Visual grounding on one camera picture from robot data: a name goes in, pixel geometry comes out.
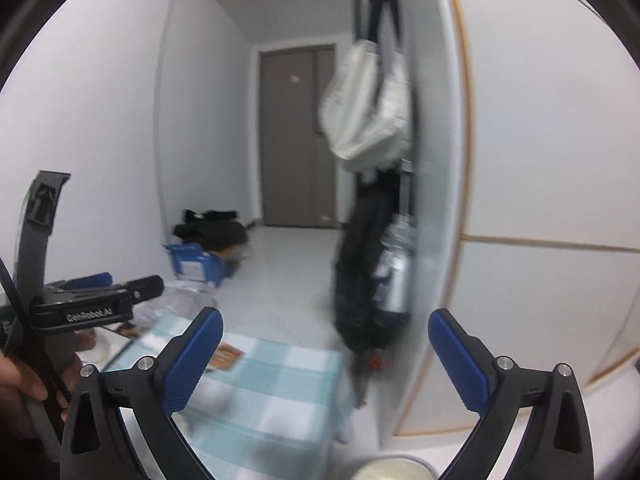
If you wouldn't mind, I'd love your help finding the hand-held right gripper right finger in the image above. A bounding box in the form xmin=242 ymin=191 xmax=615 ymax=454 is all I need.
xmin=428 ymin=308 xmax=596 ymax=480

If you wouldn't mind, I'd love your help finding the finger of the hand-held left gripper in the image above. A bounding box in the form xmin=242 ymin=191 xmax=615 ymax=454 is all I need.
xmin=50 ymin=272 xmax=113 ymax=294
xmin=117 ymin=275 xmax=165 ymax=306

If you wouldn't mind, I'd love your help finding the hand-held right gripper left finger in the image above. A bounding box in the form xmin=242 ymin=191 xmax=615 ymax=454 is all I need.
xmin=60 ymin=306 xmax=224 ymax=480

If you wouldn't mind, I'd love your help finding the person's left hand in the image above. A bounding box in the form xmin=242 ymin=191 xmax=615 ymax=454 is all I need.
xmin=0 ymin=334 xmax=97 ymax=443

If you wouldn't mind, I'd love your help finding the grey plastic mailer bag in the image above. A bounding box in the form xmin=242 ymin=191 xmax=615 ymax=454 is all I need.
xmin=132 ymin=282 xmax=221 ymax=331

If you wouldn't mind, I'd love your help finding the blue cardboard box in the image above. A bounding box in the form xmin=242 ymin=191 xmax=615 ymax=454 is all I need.
xmin=162 ymin=242 xmax=236 ymax=288

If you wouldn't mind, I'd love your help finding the black cloth pile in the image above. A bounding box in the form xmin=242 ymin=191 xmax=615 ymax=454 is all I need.
xmin=172 ymin=208 xmax=249 ymax=253

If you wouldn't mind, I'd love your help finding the teal checked tablecloth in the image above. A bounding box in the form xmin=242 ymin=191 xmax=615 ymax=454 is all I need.
xmin=102 ymin=312 xmax=358 ymax=480

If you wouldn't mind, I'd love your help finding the silver foil bag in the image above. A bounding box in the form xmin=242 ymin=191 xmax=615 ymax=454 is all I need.
xmin=372 ymin=215 xmax=416 ymax=311

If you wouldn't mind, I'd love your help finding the white round container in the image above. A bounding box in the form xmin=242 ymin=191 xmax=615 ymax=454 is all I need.
xmin=350 ymin=455 xmax=436 ymax=480

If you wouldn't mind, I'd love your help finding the black backpack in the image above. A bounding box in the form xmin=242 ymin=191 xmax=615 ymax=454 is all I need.
xmin=332 ymin=170 xmax=416 ymax=356

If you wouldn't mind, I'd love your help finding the brown door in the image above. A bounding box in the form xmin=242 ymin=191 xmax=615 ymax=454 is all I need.
xmin=258 ymin=44 xmax=337 ymax=228

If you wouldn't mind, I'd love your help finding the white wardrobe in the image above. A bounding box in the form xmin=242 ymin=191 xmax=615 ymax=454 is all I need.
xmin=380 ymin=0 xmax=640 ymax=451

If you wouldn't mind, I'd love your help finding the white fabric bag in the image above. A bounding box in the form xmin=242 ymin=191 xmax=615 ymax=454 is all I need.
xmin=320 ymin=40 xmax=413 ymax=173

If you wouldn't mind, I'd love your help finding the black clothes rack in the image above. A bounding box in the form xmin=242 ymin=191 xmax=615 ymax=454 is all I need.
xmin=350 ymin=0 xmax=417 ymax=241

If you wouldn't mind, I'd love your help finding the black strap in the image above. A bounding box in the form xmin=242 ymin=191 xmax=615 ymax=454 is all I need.
xmin=0 ymin=259 xmax=68 ymax=423

